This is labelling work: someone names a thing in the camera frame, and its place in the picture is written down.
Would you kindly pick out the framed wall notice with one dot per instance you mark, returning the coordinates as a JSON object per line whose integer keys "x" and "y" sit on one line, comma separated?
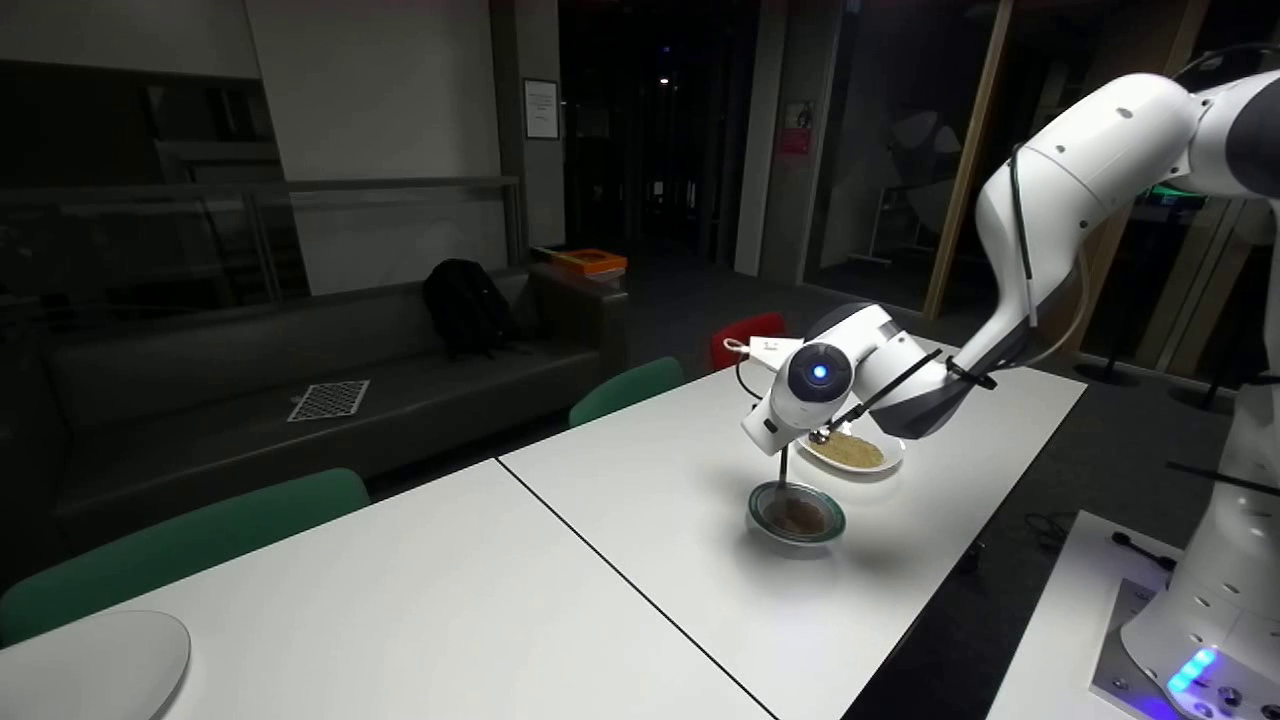
{"x": 543, "y": 111}

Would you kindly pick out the red chair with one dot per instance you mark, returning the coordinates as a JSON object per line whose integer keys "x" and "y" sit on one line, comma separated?
{"x": 732, "y": 333}

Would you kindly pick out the paper on sofa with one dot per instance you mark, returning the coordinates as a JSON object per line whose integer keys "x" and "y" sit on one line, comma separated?
{"x": 329, "y": 403}

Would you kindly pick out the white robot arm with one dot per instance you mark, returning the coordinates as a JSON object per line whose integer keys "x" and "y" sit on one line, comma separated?
{"x": 1032, "y": 213}

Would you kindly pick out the white plate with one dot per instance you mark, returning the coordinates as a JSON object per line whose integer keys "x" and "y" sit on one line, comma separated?
{"x": 117, "y": 667}

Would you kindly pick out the orange lidded bin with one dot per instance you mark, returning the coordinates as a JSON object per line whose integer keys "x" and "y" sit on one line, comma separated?
{"x": 584, "y": 261}

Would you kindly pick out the dark grey sofa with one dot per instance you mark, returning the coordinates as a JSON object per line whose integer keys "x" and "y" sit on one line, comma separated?
{"x": 127, "y": 425}

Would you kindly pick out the black backpack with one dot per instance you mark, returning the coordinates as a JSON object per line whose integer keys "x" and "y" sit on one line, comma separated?
{"x": 465, "y": 306}

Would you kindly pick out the black dumbbell shaped tool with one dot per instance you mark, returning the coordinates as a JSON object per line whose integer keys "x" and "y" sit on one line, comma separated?
{"x": 1157, "y": 556}

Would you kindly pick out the green chair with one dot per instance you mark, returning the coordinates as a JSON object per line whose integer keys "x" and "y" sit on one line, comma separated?
{"x": 629, "y": 391}
{"x": 174, "y": 549}

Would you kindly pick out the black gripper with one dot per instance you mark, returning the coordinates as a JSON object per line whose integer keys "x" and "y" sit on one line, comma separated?
{"x": 778, "y": 422}

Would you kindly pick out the white oval bowl with grains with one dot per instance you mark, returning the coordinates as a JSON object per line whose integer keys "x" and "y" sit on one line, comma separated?
{"x": 853, "y": 453}

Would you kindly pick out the green rimmed round bowl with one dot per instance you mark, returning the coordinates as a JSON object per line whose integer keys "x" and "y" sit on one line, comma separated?
{"x": 795, "y": 512}

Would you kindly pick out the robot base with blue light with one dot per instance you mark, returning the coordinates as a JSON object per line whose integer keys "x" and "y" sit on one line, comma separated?
{"x": 1208, "y": 636}

